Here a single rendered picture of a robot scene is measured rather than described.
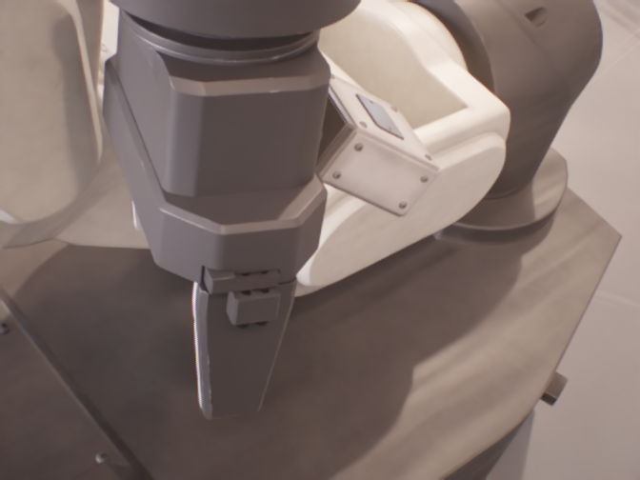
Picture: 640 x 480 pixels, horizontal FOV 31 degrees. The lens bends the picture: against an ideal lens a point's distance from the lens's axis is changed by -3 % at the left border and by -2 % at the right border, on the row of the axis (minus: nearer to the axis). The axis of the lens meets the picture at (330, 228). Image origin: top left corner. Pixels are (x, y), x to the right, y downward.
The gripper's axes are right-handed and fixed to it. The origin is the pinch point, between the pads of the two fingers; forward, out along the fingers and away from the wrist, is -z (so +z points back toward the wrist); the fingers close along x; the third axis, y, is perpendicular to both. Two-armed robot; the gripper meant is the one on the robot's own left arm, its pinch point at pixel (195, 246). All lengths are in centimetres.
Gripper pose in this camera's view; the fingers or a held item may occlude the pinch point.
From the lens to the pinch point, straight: 43.3
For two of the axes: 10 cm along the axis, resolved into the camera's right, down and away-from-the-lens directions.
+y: 9.3, -1.0, 3.5
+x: 3.4, 6.1, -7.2
